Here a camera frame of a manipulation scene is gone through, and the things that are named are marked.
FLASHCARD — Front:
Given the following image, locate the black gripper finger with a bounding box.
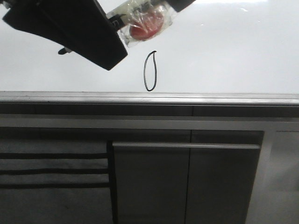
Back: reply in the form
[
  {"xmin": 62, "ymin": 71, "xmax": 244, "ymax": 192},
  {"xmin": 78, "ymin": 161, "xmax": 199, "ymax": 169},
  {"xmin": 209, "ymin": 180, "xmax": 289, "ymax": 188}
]
[
  {"xmin": 167, "ymin": 0, "xmax": 195, "ymax": 12},
  {"xmin": 1, "ymin": 0, "xmax": 128, "ymax": 70}
]

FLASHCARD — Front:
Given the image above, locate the grey metal cabinet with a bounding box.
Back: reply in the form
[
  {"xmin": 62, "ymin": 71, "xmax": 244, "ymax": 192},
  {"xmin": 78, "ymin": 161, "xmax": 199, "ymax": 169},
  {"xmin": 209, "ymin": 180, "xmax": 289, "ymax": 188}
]
[{"xmin": 0, "ymin": 104, "xmax": 299, "ymax": 224}]

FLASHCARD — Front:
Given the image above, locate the red cap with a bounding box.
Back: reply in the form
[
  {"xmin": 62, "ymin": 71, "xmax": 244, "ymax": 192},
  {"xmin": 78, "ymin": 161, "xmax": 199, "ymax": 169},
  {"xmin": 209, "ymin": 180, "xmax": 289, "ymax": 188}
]
[{"xmin": 119, "ymin": 0, "xmax": 177, "ymax": 47}]

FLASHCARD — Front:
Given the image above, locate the white whiteboard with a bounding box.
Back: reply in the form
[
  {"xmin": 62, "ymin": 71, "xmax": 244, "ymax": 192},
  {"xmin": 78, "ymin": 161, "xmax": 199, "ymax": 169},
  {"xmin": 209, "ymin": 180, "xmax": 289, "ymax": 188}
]
[{"xmin": 0, "ymin": 0, "xmax": 299, "ymax": 105}]

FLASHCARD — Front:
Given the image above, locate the white black-tipped marker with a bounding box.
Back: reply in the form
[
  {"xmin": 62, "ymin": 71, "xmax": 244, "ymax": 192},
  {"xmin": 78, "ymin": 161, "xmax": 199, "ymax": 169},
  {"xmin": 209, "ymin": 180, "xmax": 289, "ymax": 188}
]
[{"xmin": 57, "ymin": 0, "xmax": 155, "ymax": 56}]

